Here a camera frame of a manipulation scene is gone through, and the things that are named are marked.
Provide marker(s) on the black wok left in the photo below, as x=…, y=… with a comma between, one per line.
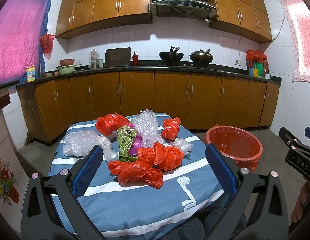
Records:
x=172, y=57

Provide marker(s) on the black wok with lid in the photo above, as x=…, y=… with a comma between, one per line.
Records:
x=201, y=58

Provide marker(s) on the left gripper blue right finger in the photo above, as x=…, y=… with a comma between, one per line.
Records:
x=223, y=173

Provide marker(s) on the person's right hand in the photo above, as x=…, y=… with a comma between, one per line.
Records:
x=301, y=200

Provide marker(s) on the red basin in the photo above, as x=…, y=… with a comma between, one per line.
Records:
x=66, y=62

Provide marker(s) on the red plastic trash basket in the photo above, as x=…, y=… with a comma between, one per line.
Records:
x=237, y=144

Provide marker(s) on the red bottle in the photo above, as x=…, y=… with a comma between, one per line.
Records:
x=135, y=58

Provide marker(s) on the upper wooden cabinets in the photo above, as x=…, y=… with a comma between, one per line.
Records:
x=246, y=18

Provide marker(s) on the clear bubble wrap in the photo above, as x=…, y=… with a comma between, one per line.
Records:
x=146, y=124

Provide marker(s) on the red bag front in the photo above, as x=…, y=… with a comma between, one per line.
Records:
x=131, y=172

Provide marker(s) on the green paw print bag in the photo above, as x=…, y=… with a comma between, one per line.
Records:
x=126, y=137

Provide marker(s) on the range hood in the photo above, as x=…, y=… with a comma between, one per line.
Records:
x=193, y=9

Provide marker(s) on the green basin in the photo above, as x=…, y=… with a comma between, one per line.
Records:
x=66, y=69

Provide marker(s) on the red bag of groceries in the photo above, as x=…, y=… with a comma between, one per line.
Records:
x=257, y=63

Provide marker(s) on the blue white striped tablecloth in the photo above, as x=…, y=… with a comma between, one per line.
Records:
x=139, y=211

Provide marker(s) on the pink floral window curtain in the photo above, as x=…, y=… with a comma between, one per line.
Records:
x=298, y=17

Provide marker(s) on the yellow detergent bottle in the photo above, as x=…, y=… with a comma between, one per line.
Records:
x=30, y=73

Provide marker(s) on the white mug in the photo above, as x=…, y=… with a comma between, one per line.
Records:
x=268, y=76

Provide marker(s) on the magenta plastic bag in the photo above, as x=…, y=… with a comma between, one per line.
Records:
x=136, y=144

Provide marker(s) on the dark cutting board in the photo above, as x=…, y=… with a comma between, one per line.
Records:
x=117, y=57

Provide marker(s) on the lower wooden cabinets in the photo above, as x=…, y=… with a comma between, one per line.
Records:
x=199, y=100

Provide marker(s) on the clear jar with bag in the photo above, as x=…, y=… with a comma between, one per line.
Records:
x=94, y=59

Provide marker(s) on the wooden cabinets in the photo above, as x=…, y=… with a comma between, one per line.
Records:
x=199, y=100
x=246, y=18

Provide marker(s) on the hanging red plastic bag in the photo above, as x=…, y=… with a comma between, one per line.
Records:
x=47, y=42

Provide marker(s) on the black countertop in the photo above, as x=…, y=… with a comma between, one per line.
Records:
x=154, y=66

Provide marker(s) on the small clear plastic bag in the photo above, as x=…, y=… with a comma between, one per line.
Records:
x=183, y=145

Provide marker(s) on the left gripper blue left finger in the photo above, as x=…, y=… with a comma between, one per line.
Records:
x=84, y=170

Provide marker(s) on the pink blue curtain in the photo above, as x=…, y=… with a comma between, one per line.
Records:
x=22, y=24

